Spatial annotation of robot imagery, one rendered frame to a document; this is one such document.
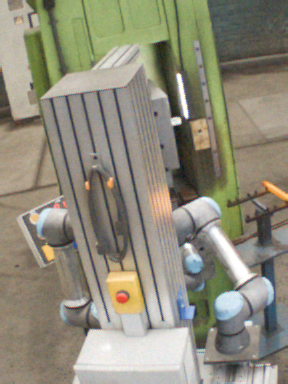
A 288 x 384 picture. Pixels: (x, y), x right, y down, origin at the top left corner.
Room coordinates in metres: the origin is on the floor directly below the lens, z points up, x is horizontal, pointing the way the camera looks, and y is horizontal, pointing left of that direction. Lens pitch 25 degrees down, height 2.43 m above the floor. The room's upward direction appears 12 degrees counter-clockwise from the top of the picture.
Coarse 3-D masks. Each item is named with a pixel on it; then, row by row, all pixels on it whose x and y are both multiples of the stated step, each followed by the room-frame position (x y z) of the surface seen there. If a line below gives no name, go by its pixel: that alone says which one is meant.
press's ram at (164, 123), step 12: (156, 96) 2.94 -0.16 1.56; (156, 108) 2.90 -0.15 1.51; (168, 108) 2.90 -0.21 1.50; (156, 120) 2.90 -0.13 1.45; (168, 120) 2.90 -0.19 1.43; (180, 120) 3.10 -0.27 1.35; (168, 132) 2.90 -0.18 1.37; (168, 144) 2.90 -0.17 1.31; (168, 156) 2.90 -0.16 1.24; (168, 168) 2.90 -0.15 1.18
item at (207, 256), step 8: (176, 176) 3.36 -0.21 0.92; (176, 184) 3.25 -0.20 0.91; (184, 184) 3.22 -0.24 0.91; (176, 192) 3.14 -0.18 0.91; (200, 240) 2.85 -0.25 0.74; (208, 248) 2.85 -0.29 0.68; (200, 256) 2.85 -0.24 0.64; (208, 256) 2.85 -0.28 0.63; (184, 264) 2.84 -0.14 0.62; (208, 264) 2.85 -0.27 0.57; (184, 272) 2.84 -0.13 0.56; (208, 272) 2.85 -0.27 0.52
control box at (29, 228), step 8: (56, 200) 2.75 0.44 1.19; (64, 200) 2.76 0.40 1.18; (40, 208) 2.70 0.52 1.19; (48, 208) 2.71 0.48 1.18; (24, 216) 2.65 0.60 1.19; (24, 224) 2.63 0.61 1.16; (32, 224) 2.64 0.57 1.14; (24, 232) 2.65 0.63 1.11; (32, 232) 2.61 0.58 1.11; (32, 240) 2.59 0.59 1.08; (40, 240) 2.60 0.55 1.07; (32, 248) 2.61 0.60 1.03; (40, 248) 2.57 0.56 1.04; (40, 256) 2.55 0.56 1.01; (40, 264) 2.57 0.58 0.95; (48, 264) 2.54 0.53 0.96
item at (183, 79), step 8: (176, 8) 3.05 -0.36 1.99; (176, 16) 3.05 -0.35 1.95; (184, 72) 3.02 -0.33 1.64; (184, 80) 3.02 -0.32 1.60; (184, 88) 3.02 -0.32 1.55; (184, 96) 3.02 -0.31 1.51; (184, 104) 3.03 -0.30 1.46; (192, 104) 3.02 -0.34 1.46; (184, 112) 3.05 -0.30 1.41; (192, 112) 3.02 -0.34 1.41
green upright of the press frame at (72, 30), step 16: (64, 0) 3.00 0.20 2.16; (80, 0) 3.01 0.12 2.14; (48, 16) 2.99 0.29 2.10; (64, 16) 3.00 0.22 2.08; (80, 16) 3.01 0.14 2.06; (48, 32) 2.99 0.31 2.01; (64, 32) 3.00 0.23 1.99; (80, 32) 3.01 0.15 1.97; (48, 48) 2.99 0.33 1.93; (64, 48) 3.00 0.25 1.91; (80, 48) 3.01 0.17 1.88; (48, 64) 2.99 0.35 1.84; (80, 64) 3.00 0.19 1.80
